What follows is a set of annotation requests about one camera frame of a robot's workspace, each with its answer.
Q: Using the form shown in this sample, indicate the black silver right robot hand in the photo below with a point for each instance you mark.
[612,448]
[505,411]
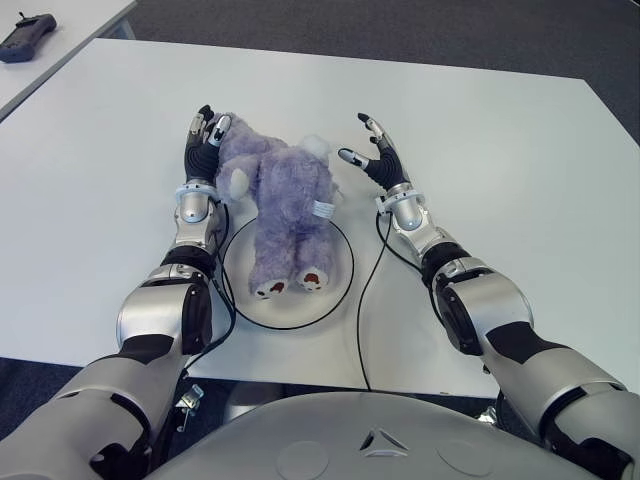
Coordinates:
[390,167]

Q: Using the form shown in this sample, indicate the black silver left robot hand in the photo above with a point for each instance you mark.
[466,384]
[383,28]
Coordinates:
[200,160]

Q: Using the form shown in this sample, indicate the purple plush teddy bear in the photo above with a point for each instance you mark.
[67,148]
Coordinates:
[290,200]

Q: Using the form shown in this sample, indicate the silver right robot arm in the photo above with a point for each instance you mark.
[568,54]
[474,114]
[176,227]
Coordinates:
[490,300]

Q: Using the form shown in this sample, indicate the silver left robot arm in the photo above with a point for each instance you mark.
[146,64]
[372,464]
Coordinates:
[150,310]

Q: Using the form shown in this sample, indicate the white plate with black rim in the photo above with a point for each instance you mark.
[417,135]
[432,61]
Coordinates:
[295,312]

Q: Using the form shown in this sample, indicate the white neighbouring table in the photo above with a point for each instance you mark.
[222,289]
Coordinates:
[75,30]

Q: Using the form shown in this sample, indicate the black handheld controller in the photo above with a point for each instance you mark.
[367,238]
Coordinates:
[25,41]

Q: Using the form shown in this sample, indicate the metal table clamp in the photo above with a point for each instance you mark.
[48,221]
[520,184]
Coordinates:
[190,402]
[489,416]

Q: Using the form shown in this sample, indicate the grey table leg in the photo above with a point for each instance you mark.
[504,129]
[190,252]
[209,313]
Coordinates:
[255,400]

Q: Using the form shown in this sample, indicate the grey robot torso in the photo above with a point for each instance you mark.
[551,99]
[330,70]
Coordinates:
[350,440]

